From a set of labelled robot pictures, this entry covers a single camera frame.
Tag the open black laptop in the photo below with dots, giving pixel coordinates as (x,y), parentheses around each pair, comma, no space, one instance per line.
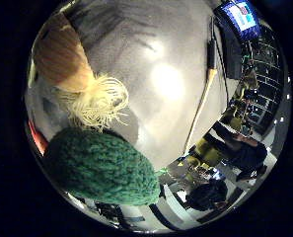
(243,16)

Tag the person in dark blue top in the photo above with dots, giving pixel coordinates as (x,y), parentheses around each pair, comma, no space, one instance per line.
(248,154)

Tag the dark haired person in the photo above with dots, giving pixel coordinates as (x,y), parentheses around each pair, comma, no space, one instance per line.
(206,196)

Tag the green broccoli plush toy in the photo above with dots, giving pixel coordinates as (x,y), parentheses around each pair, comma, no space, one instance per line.
(100,168)

